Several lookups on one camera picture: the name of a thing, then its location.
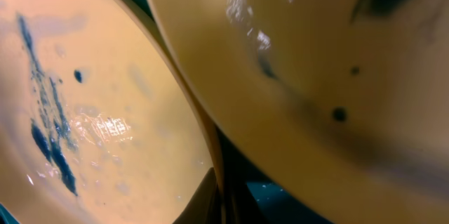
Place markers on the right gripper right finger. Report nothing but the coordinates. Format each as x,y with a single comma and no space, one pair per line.
241,207

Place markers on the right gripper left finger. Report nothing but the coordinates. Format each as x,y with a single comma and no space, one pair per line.
205,205

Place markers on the yellow plate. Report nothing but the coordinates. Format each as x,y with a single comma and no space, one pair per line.
344,103
105,118

